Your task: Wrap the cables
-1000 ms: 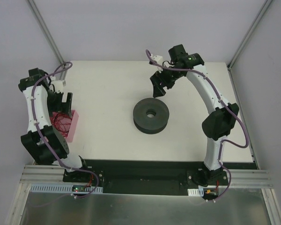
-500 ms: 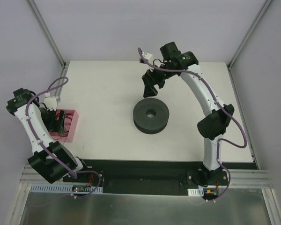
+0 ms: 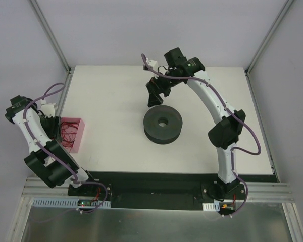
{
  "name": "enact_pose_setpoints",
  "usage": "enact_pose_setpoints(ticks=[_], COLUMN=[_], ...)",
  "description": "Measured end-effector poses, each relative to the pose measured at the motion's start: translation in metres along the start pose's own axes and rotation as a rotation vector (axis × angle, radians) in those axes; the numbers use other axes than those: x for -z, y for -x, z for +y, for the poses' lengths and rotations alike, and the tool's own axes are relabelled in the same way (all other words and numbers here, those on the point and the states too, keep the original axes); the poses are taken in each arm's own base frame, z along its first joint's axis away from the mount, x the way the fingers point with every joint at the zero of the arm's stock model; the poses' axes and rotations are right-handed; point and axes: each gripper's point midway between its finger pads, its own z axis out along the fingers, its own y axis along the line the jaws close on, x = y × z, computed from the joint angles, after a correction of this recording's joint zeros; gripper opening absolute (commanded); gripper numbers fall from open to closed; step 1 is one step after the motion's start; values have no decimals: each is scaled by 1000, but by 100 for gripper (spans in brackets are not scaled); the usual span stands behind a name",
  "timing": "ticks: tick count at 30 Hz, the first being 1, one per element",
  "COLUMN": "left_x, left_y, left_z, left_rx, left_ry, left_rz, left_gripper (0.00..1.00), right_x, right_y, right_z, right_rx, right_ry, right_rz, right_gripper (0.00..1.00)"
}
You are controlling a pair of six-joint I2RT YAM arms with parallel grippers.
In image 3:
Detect pink plastic box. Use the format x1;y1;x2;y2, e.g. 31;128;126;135
60;117;85;154

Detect black cable spool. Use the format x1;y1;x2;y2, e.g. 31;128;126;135
143;105;183;145

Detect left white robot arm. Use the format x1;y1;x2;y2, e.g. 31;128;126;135
5;95;97;196

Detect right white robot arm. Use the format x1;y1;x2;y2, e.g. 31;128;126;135
141;47;245;201

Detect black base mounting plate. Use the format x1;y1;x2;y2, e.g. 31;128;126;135
39;168;280;210

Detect shiny metal sheet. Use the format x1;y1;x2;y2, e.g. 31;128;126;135
7;197;303;241

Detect tangled wires in box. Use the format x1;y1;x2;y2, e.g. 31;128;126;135
59;121;80;151

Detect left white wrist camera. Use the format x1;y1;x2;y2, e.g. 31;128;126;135
40;99;58;118

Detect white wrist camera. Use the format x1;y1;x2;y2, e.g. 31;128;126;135
143;58;159;73
40;99;58;118

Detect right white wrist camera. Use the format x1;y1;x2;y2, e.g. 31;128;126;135
143;58;159;73

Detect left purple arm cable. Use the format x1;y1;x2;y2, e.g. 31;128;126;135
24;83;111;215

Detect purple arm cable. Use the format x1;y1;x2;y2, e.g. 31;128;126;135
24;83;111;215
140;53;262;219

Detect front aluminium rail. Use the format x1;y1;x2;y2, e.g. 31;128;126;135
22;177;69;197

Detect left white cable duct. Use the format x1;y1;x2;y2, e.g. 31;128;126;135
32;198;111;209

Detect white cable duct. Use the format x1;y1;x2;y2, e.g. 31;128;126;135
202;202;220;212
32;198;111;209

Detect left aluminium frame post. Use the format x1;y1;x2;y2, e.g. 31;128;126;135
28;0;72;73

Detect aluminium frame post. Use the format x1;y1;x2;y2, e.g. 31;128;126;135
28;0;72;73
245;0;296;76

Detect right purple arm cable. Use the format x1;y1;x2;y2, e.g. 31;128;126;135
140;53;262;219

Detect right white cable duct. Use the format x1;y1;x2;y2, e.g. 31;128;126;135
202;202;220;212

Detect right aluminium frame post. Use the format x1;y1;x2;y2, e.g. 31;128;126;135
245;0;296;76

